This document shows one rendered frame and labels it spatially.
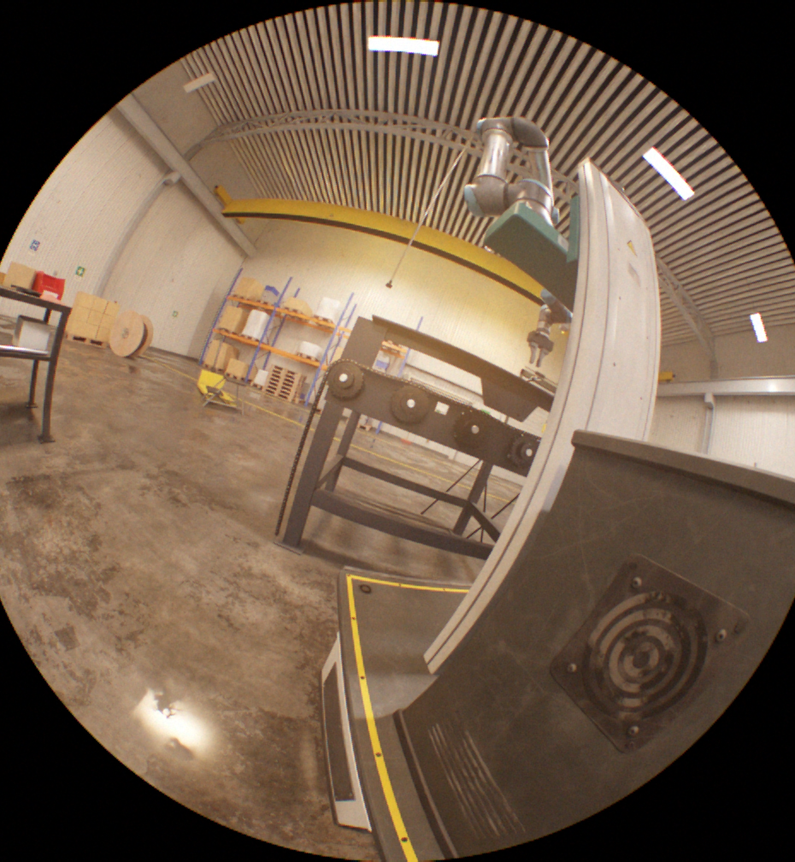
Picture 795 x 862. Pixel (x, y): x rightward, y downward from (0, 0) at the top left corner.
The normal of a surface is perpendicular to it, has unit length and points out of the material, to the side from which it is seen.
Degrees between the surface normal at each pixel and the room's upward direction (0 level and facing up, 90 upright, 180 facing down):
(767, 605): 90
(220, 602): 0
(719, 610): 90
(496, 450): 90
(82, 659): 0
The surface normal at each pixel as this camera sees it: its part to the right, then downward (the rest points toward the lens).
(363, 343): 0.04, 0.07
